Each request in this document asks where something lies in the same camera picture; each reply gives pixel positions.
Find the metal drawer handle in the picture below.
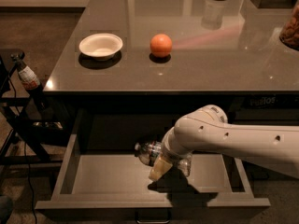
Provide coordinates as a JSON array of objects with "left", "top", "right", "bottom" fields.
[{"left": 135, "top": 209, "right": 171, "bottom": 224}]

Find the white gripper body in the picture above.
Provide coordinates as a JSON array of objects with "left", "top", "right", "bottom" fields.
[{"left": 161, "top": 128, "right": 191, "bottom": 163}]

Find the white paper bowl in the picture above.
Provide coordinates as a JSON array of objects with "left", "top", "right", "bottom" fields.
[{"left": 78, "top": 34, "right": 123, "bottom": 61}]

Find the clear plastic water bottle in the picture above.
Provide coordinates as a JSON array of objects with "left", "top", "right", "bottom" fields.
[{"left": 135, "top": 141, "right": 192, "bottom": 176}]

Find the grey counter cabinet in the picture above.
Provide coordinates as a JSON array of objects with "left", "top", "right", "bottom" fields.
[{"left": 42, "top": 0, "right": 299, "bottom": 117}]

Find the open grey top drawer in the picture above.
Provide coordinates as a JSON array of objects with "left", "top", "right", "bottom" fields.
[{"left": 36, "top": 110, "right": 270, "bottom": 221}]

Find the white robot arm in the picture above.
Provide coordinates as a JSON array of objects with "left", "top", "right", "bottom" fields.
[{"left": 149, "top": 105, "right": 299, "bottom": 181}]

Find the black side stand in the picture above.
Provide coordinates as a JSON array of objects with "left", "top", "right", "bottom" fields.
[{"left": 0, "top": 49, "right": 71, "bottom": 185}]

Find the orange fruit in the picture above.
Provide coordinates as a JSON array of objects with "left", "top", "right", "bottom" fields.
[{"left": 150, "top": 34, "right": 172, "bottom": 58}]

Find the dark soda bottle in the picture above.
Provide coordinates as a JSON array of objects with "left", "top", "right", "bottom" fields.
[{"left": 11, "top": 54, "right": 49, "bottom": 111}]

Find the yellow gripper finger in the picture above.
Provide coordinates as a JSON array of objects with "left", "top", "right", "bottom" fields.
[{"left": 149, "top": 156, "right": 173, "bottom": 182}]

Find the black cable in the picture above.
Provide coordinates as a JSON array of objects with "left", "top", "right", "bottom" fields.
[{"left": 8, "top": 75, "right": 38, "bottom": 224}]

